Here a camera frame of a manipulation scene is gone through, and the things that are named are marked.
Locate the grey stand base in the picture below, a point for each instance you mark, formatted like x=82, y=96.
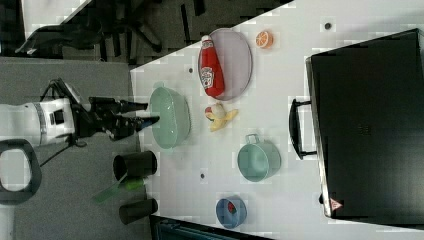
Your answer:
x=20, y=172

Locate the red strawberry toy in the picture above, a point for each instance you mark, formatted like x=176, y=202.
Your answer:
x=231, y=208

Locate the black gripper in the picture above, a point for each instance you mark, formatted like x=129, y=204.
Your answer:
x=106, y=115

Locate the orange slice toy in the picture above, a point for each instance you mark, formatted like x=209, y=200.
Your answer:
x=264, y=39

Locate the black cylinder cup lower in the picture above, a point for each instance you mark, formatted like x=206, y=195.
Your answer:
x=129, y=213

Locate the grey round plate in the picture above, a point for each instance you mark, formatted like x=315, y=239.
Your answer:
x=235, y=58

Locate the green oval colander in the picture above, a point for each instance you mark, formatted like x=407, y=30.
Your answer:
x=174, y=123

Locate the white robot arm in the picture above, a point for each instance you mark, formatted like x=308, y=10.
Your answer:
x=66, y=120

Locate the peeled banana toy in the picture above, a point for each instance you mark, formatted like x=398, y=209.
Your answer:
x=219, y=116

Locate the red ketchup bottle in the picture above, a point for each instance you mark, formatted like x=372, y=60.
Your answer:
x=211, y=75

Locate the black office chair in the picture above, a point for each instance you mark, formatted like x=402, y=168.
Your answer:
x=86, y=31

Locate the blue bowl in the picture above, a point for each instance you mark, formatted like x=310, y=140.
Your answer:
x=225, y=218

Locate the black toaster oven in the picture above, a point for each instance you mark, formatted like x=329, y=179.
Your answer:
x=367, y=110

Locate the green pot with handle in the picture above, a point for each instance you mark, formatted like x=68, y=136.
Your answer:
x=258, y=160

